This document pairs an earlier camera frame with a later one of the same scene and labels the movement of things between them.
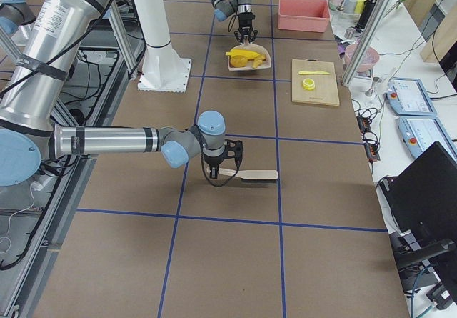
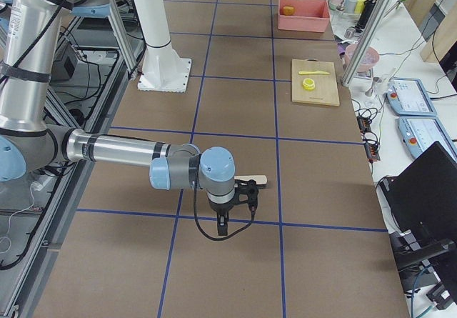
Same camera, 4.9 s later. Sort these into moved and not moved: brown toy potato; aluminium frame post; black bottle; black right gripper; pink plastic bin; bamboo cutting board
Moved: black right gripper; brown toy potato
Not moved: bamboo cutting board; pink plastic bin; aluminium frame post; black bottle
